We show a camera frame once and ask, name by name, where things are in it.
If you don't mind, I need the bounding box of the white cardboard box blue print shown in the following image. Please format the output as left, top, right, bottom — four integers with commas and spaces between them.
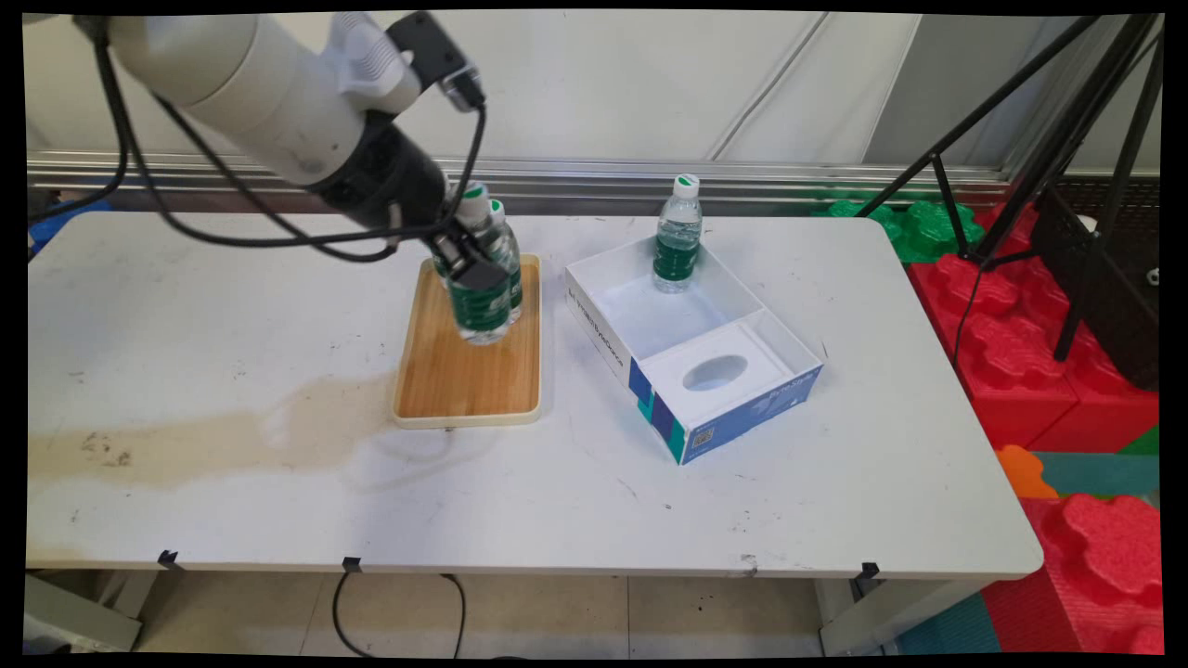
564, 232, 825, 467

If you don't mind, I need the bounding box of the white insert with oval hole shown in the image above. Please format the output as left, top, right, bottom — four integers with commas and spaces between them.
639, 322, 801, 418

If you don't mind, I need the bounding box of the white table leg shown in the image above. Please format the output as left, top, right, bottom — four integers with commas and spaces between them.
817, 579, 977, 659
25, 570, 161, 652

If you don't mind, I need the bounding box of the black cable under table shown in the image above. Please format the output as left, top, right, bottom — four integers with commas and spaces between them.
331, 570, 468, 661

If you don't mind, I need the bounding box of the green foam block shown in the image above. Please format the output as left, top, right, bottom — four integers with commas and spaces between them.
817, 199, 906, 263
896, 199, 987, 264

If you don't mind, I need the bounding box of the black camera cable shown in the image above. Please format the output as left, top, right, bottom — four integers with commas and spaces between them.
93, 19, 491, 263

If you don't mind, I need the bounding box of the blue object behind table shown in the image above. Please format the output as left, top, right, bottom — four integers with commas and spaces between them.
28, 199, 114, 258

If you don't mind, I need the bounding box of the teal foam mat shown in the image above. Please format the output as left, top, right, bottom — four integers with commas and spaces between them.
1030, 451, 1161, 502

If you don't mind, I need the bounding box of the clear water bottle green label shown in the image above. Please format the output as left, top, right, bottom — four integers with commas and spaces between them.
445, 181, 513, 346
652, 173, 704, 294
487, 198, 525, 326

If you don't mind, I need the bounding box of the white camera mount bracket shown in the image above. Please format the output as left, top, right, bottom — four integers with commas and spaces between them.
329, 13, 423, 117

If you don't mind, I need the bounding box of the bamboo tray cream rim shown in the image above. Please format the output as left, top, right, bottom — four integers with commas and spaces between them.
392, 252, 544, 428

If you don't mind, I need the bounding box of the black equipment case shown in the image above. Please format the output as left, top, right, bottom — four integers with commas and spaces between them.
1030, 174, 1161, 391

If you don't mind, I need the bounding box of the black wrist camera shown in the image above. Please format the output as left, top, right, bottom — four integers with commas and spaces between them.
385, 11, 485, 112

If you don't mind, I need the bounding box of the orange foam piece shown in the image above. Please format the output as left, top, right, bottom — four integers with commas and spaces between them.
995, 444, 1060, 501

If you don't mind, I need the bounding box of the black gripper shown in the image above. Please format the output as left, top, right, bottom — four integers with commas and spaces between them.
309, 116, 510, 294

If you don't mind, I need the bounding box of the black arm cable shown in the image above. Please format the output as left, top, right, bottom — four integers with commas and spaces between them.
28, 19, 133, 224

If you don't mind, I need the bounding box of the black tripod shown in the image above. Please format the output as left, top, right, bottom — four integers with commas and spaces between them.
854, 13, 1167, 363

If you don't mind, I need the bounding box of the red foam block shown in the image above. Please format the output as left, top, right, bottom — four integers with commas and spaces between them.
982, 492, 1166, 656
908, 252, 1082, 452
1026, 345, 1161, 454
973, 202, 1042, 263

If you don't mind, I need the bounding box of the aluminium wall rail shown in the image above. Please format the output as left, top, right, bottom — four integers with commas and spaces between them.
28, 151, 1014, 203

